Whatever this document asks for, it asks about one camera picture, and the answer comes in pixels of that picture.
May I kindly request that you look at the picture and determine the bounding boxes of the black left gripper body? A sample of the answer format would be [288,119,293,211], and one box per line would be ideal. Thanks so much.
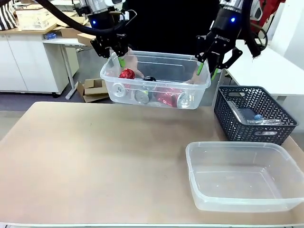
[88,9,127,41]

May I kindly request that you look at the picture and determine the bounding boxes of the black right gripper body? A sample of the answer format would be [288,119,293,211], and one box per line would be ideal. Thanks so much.
[206,8,243,52]

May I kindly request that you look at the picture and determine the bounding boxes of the clear plastic container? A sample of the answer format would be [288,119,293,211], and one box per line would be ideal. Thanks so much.
[100,50,211,110]
[185,141,303,212]

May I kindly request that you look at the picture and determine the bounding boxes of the black woven plastic basket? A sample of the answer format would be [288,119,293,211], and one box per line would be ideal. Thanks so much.
[213,85,299,146]

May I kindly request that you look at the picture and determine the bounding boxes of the person's right hand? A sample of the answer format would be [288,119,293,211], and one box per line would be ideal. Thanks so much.
[127,47,145,79]

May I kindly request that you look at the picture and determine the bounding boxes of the person's left hand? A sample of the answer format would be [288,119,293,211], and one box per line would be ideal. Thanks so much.
[186,70,204,85]

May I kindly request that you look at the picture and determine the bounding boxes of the crushed red drink can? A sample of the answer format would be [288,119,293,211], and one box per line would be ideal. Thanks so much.
[119,68,136,80]
[153,86,193,109]

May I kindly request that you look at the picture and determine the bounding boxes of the white desk with metal leg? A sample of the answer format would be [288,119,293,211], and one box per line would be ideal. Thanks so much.
[42,38,95,101]

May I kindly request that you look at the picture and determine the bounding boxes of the cardboard boxes on desk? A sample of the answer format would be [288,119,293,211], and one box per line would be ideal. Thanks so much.
[54,10,97,46]

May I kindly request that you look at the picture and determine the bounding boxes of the white side table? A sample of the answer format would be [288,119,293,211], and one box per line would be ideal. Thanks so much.
[224,39,304,104]

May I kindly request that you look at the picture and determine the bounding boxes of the silver drink can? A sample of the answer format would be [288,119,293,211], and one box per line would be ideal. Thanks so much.
[111,82,132,98]

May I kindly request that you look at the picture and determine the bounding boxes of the open cardboard box on floor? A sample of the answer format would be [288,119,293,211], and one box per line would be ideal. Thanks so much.
[76,78,110,103]

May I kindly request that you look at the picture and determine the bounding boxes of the red jacket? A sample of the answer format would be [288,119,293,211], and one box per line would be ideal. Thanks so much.
[257,0,286,27]

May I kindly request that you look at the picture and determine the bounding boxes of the crushed bottle with blue cap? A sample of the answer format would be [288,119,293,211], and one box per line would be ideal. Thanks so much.
[246,114,281,126]

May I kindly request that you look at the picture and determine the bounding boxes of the white plastic crate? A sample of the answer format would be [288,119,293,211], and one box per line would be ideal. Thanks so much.
[15,9,58,31]

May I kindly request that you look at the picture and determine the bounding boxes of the white cabinet on casters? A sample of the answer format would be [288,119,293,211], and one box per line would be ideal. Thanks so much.
[0,28,79,98]

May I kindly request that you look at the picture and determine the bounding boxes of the black white striped bag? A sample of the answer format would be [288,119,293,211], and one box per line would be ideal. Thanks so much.
[0,0,19,31]

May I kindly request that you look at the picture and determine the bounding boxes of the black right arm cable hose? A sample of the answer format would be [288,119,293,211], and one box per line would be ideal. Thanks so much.
[241,0,268,59]

